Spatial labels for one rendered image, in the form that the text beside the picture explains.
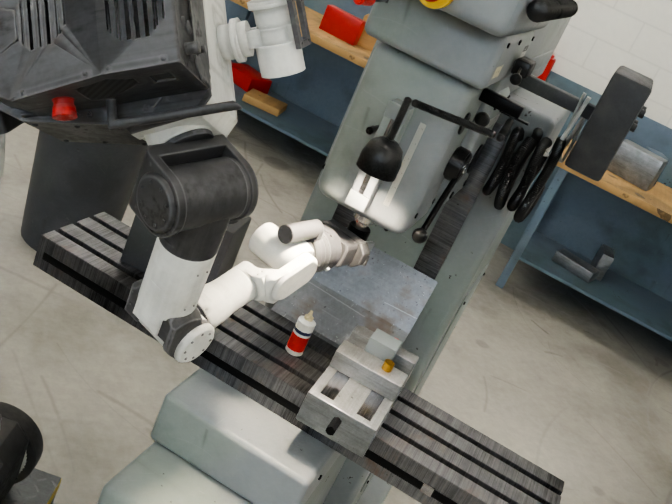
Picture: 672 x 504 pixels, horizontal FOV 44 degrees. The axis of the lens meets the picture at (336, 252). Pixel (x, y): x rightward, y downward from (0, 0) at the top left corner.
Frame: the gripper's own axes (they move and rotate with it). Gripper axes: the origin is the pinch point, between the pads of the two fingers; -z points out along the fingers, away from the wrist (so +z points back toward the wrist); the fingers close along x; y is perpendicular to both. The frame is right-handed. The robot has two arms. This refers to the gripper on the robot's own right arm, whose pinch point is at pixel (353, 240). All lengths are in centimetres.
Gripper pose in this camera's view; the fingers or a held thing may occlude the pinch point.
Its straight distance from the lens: 171.3
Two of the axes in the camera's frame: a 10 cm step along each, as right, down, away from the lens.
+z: -5.6, 1.3, -8.2
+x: -7.3, -5.3, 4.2
